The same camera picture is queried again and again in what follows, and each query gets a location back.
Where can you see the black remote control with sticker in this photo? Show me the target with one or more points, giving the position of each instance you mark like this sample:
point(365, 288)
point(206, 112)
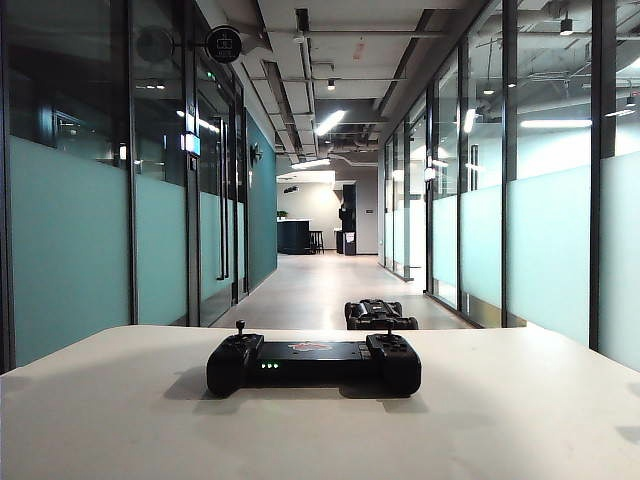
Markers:
point(310, 362)

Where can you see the black robot car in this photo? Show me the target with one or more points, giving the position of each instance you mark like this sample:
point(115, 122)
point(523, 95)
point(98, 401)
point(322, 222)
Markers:
point(375, 312)

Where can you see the small lit door sign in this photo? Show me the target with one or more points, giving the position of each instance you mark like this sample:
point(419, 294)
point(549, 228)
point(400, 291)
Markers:
point(191, 143)

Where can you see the black bar stool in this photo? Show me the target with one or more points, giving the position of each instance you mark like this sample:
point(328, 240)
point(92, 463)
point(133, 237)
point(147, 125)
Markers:
point(317, 241)

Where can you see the dark kitchen counter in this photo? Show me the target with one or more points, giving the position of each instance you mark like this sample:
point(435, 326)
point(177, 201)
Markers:
point(292, 237)

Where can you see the small green plant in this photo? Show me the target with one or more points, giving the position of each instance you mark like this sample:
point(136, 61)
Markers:
point(282, 215)

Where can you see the bright ceiling strip light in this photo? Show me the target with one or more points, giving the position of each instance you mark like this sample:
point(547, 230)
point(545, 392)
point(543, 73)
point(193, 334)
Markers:
point(330, 122)

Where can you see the black ceiling spot lamp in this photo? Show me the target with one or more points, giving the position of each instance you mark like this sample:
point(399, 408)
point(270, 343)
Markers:
point(331, 85)

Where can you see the round black hanging sign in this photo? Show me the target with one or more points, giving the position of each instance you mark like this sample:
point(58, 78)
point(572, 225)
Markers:
point(224, 44)

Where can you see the black pendant lamp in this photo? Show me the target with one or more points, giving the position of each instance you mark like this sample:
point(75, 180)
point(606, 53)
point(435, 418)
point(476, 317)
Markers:
point(566, 25)

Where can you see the black wall ornament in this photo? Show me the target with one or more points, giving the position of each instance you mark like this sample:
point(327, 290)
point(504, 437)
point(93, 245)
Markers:
point(256, 153)

